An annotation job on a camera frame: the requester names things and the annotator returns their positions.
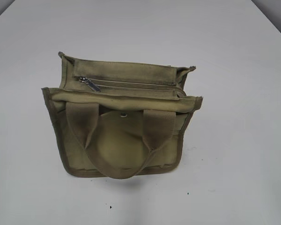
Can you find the silver zipper pull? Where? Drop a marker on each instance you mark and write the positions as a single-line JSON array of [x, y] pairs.
[[89, 83]]

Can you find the yellow olive canvas bag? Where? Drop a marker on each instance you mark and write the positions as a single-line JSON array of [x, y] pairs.
[[134, 126]]

